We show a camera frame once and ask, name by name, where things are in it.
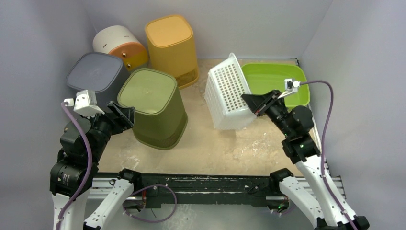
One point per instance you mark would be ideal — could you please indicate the orange mesh basket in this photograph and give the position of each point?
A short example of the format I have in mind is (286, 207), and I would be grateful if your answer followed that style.
(172, 49)

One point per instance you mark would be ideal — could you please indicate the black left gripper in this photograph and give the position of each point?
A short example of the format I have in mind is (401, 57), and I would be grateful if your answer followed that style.
(125, 114)

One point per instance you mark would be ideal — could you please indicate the olive green mesh basket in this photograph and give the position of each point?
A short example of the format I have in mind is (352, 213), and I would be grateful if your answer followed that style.
(160, 115)

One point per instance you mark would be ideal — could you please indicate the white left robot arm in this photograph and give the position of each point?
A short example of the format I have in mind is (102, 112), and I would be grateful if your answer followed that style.
(83, 143)

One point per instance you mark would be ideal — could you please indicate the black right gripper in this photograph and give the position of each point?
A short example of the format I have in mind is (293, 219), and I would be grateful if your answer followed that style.
(268, 104)

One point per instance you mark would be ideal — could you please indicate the lime green tray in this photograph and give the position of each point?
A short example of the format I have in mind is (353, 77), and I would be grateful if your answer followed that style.
(264, 77)

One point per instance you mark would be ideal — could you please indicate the grey mesh basket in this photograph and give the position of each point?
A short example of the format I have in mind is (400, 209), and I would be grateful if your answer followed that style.
(102, 73)

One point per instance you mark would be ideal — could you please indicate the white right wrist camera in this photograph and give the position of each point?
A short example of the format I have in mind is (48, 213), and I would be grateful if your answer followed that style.
(291, 86)

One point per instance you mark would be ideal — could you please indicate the round pastel drawer cabinet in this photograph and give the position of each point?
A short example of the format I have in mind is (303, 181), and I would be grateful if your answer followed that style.
(119, 41)

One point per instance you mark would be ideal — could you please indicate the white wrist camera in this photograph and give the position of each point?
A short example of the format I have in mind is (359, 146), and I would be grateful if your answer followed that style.
(85, 104)
(291, 86)

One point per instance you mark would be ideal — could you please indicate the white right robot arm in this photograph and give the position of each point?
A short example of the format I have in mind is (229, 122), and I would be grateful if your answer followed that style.
(324, 206)

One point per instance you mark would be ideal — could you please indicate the aluminium frame rail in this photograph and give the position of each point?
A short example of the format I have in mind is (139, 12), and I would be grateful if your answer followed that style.
(101, 187)

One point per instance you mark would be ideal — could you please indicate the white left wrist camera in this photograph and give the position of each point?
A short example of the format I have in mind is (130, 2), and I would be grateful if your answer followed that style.
(85, 104)

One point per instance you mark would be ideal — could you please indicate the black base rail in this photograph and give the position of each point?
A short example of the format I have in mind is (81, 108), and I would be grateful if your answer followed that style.
(216, 199)

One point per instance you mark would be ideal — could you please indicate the white mesh tray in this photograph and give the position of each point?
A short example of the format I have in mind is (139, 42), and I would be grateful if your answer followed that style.
(224, 87)

